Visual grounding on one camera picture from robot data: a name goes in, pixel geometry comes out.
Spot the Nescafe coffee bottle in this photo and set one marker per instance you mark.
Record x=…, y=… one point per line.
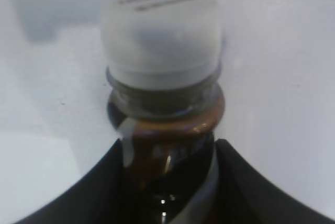
x=163, y=66

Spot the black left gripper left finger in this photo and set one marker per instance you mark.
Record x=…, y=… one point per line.
x=98, y=197

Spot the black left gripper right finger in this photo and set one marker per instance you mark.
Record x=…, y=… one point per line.
x=245, y=196

